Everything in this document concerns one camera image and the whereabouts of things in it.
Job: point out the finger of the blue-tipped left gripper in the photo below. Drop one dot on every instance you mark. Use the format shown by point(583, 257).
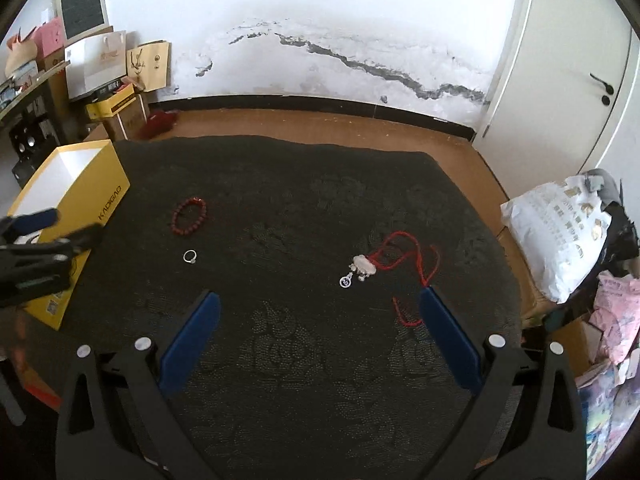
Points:
point(14, 227)

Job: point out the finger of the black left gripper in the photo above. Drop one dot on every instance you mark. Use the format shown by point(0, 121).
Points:
point(81, 240)

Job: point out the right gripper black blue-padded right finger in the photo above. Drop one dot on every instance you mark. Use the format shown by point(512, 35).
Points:
point(547, 435)

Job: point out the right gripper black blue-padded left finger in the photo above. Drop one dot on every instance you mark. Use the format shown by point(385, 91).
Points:
point(115, 420)

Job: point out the yellow white open box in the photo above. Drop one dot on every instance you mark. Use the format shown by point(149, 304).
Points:
point(85, 182)

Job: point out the black speaker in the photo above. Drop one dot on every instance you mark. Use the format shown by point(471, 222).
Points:
point(29, 140)

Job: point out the brown cardboard box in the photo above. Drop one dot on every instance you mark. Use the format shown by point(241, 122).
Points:
point(128, 120)

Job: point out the brown box under bag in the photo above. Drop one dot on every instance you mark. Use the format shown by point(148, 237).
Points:
point(534, 305)

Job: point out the yellow black cardboard box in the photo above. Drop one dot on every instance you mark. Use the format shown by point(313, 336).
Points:
point(109, 106)

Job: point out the black framed desk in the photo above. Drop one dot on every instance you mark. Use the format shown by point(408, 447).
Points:
point(35, 101)

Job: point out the red fabric item on floor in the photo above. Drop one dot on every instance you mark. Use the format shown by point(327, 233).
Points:
point(159, 122)

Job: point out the pink printed package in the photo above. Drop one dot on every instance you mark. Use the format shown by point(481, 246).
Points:
point(616, 314)

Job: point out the white paper shopping bag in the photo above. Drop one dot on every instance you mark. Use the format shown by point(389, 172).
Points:
point(93, 62)

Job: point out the brown kraft paper bag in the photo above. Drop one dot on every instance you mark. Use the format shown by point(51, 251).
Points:
point(148, 65)

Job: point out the pink gift box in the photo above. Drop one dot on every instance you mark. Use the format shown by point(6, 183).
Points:
point(49, 37)

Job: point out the white printed plastic bag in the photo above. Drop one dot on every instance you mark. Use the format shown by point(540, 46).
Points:
point(561, 228)

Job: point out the dark floral patterned cloth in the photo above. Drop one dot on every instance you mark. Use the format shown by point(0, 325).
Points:
point(319, 368)

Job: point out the white framed dark board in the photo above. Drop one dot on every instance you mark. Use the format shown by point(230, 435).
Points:
point(81, 18)

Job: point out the white door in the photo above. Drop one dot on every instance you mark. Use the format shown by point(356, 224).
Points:
point(563, 94)

